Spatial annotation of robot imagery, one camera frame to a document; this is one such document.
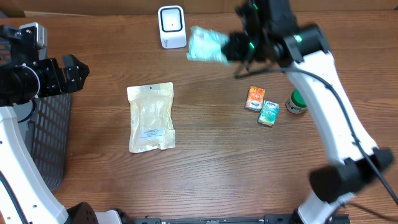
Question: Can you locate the teal wet wipes pack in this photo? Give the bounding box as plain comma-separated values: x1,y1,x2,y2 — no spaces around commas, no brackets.
187,26,229,64

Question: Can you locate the orange Kleenex tissue pack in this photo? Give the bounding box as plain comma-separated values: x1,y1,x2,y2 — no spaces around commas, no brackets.
245,86,265,111

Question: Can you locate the teal white tissue pack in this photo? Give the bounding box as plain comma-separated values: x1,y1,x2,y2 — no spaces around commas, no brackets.
257,100,280,126

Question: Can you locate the green lid jar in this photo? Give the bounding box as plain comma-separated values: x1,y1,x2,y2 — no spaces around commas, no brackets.
285,89,308,114

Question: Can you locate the beige foil pouch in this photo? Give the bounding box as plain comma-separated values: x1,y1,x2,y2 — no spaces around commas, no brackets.
127,82,176,153

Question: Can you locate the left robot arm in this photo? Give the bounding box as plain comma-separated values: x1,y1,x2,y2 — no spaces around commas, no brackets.
1,22,123,224

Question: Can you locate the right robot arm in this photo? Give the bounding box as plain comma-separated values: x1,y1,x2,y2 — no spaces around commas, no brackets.
222,1,394,223

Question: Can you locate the white barcode scanner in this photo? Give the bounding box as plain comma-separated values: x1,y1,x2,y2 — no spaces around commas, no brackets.
158,5,187,49

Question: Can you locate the grey plastic basket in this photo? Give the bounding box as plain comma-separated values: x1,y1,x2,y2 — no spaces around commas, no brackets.
12,94,72,191

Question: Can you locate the cardboard back wall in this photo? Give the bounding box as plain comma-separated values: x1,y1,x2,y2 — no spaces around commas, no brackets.
1,0,397,17

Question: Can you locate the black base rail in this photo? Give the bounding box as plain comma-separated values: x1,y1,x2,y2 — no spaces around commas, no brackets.
130,213,352,224

